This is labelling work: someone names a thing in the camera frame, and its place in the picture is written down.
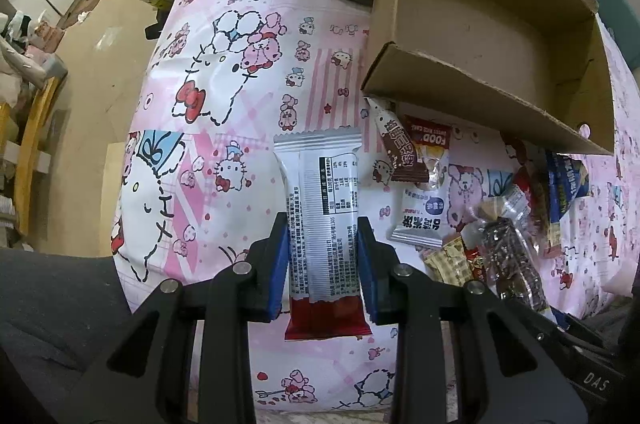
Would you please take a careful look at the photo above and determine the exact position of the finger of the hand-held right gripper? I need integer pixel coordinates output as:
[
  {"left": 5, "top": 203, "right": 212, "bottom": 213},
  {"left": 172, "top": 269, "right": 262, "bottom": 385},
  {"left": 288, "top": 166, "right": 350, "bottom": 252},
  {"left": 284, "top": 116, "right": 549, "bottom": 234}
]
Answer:
[{"left": 547, "top": 309, "right": 618, "bottom": 360}]

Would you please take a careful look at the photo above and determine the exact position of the silver and red snack packet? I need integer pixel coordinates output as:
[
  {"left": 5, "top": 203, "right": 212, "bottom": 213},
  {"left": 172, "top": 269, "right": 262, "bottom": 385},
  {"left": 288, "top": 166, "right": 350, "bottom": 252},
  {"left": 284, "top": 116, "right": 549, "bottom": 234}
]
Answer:
[{"left": 272, "top": 129, "right": 373, "bottom": 342}]

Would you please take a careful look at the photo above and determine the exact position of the clear red label snack packet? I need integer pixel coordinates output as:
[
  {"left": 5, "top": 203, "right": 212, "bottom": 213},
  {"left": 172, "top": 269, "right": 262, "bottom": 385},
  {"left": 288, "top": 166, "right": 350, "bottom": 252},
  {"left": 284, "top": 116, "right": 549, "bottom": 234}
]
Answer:
[{"left": 404, "top": 115, "right": 453, "bottom": 192}]

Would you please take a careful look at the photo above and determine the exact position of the pale cloth pile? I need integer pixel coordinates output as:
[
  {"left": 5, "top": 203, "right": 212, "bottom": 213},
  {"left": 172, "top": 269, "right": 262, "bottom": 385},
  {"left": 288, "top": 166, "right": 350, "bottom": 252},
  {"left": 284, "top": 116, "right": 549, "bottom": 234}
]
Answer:
[{"left": 0, "top": 8, "right": 68, "bottom": 84}]

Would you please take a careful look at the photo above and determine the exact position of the yellow checkered snack packet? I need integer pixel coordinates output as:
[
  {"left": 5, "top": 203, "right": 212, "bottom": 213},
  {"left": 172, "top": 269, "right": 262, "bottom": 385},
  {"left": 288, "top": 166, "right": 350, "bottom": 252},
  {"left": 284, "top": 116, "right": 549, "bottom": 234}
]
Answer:
[{"left": 424, "top": 239, "right": 473, "bottom": 287}]

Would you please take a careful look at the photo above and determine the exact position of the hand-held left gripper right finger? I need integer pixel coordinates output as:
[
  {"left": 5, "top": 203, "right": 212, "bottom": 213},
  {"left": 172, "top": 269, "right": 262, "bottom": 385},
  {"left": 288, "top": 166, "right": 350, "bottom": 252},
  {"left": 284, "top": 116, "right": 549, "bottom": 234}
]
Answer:
[{"left": 356, "top": 216, "right": 591, "bottom": 424}]

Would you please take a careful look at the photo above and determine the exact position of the yellow wooden frame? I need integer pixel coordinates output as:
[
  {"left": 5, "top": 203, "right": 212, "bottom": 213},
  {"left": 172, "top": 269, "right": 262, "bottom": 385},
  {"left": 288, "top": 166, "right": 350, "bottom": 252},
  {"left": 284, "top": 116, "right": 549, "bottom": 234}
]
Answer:
[{"left": 12, "top": 74, "right": 63, "bottom": 237}]

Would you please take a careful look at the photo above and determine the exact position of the clear packet of dark bars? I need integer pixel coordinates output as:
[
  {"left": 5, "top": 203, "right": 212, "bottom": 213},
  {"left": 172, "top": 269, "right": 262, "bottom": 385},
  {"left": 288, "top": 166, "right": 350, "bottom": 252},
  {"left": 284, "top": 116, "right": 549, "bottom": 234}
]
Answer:
[{"left": 462, "top": 199, "right": 551, "bottom": 315}]

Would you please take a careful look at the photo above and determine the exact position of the blue and yellow snack packet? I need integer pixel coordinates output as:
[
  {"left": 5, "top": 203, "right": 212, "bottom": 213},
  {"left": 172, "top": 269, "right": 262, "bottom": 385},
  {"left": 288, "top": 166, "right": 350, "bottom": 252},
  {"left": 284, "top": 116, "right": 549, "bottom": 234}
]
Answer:
[{"left": 545, "top": 151, "right": 593, "bottom": 225}]

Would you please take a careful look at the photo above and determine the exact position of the red brown snack packet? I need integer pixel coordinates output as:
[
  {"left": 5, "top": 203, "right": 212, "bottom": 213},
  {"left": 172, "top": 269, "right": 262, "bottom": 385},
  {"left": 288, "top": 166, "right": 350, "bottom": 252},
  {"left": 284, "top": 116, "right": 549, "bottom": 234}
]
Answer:
[{"left": 515, "top": 166, "right": 553, "bottom": 257}]

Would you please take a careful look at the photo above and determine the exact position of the brown cardboard box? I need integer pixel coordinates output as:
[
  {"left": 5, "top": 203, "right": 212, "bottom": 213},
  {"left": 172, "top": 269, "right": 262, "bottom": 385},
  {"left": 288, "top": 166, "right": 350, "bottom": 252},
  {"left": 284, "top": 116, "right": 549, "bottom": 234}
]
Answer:
[{"left": 361, "top": 0, "right": 616, "bottom": 156}]

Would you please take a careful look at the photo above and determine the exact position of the white silver snack packet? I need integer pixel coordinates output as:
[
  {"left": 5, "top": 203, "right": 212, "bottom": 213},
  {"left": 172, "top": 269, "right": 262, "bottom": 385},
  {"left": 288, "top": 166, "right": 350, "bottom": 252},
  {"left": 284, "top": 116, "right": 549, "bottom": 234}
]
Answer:
[{"left": 391, "top": 189, "right": 448, "bottom": 249}]

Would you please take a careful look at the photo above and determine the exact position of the pink cartoon printed blanket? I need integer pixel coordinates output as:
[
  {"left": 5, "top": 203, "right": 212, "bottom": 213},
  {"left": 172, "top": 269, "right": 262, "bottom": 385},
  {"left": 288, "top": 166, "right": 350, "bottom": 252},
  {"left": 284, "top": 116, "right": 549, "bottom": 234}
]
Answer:
[{"left": 110, "top": 0, "right": 640, "bottom": 415}]

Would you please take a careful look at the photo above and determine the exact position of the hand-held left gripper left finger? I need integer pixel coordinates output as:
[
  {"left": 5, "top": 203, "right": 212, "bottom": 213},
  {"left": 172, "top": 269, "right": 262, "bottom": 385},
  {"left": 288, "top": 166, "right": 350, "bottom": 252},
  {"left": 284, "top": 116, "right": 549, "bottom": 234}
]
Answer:
[{"left": 50, "top": 211, "right": 291, "bottom": 424}]

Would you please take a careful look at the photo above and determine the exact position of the person's grey trouser leg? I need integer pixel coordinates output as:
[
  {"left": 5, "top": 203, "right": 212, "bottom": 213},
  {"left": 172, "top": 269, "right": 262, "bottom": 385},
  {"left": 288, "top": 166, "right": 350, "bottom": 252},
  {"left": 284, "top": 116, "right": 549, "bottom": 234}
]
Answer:
[{"left": 0, "top": 249, "right": 136, "bottom": 424}]

